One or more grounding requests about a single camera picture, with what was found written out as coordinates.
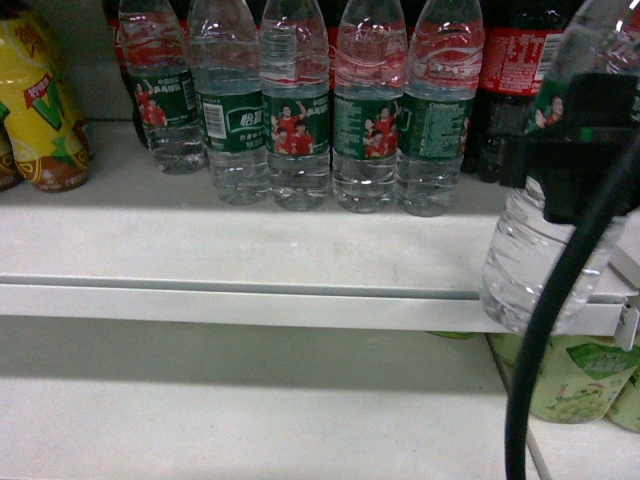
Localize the clear water bottle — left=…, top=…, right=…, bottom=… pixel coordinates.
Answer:
left=480, top=1, right=639, bottom=334

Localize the water bottle barcode label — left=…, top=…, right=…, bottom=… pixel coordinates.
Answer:
left=187, top=1, right=269, bottom=205

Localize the yellow lemon tea bottle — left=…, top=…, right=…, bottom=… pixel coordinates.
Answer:
left=1, top=9, right=90, bottom=193

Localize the cola bottle red label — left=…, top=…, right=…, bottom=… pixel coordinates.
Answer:
left=462, top=1, right=580, bottom=183

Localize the black cable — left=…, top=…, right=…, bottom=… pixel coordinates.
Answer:
left=503, top=147, right=640, bottom=480

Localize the water bottle red players label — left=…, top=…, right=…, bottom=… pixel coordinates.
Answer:
left=259, top=0, right=330, bottom=212

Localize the far left water bottle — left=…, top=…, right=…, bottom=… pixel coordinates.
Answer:
left=118, top=1, right=207, bottom=175

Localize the right rear water bottle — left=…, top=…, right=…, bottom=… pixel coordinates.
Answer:
left=395, top=0, right=485, bottom=217

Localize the hidden rear water bottle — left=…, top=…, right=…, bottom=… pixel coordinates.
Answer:
left=332, top=1, right=408, bottom=214

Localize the white metal shelf board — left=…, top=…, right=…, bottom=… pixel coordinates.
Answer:
left=1, top=122, right=505, bottom=332

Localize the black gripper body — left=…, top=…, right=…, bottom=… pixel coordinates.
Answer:
left=499, top=72, right=639, bottom=225

